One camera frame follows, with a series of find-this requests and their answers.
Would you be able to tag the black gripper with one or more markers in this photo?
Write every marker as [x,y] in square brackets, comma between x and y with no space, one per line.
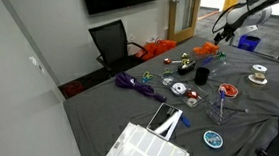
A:
[228,31]

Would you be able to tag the green gift bow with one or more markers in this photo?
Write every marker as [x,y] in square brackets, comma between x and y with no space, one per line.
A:
[221,55]

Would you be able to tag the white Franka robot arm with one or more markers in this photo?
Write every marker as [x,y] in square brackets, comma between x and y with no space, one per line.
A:
[260,1]

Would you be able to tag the white ribbon spool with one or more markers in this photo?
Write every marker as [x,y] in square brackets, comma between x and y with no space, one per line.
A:
[259,68]

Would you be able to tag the white spool tan ribbon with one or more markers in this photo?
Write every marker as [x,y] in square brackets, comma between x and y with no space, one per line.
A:
[258,79]

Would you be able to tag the clear pen container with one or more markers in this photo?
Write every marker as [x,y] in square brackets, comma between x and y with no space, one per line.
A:
[220,111]

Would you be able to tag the orange crumpled cloth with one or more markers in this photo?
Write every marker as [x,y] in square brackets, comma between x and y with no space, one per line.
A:
[206,48]

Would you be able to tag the large clear plastic tray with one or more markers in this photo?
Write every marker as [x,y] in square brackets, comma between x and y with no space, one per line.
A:
[223,64]

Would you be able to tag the blue bin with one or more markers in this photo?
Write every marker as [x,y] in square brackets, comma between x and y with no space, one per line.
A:
[248,42]

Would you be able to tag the gold gift bow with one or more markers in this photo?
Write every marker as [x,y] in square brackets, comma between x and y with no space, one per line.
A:
[185,59]

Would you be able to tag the black cup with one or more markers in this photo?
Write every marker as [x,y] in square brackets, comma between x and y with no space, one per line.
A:
[202,76]

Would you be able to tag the black tape dispenser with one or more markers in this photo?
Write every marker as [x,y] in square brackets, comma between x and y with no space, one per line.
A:
[187,68]

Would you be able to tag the wooden door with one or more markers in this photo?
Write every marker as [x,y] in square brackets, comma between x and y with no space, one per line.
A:
[184,11]

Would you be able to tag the red gift bow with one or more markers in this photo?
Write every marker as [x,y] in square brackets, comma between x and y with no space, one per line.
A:
[167,61]
[192,94]

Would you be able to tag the white tape roll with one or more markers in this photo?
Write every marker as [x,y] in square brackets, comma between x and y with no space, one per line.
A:
[179,88]

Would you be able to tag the small clear plastic tray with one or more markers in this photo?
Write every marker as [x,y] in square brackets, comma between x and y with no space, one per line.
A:
[194,98]

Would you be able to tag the blue pen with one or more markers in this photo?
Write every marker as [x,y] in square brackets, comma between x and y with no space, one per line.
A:
[222,105]

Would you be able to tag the grey tablecloth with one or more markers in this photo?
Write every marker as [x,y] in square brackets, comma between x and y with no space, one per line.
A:
[182,118]

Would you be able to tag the short blue marker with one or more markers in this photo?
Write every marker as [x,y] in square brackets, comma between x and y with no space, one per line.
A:
[185,121]

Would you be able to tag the purple folded umbrella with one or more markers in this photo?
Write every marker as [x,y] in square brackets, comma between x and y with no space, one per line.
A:
[136,85]

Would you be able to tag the blue round disc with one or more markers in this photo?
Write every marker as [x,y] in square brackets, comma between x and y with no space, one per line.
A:
[213,139]

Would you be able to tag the black mesh office chair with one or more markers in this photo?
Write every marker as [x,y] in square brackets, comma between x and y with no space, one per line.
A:
[113,43]

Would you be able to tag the white label sheet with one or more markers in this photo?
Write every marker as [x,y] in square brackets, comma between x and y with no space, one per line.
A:
[145,151]

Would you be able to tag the red coil on floor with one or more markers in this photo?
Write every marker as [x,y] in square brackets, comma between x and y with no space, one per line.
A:
[74,88]

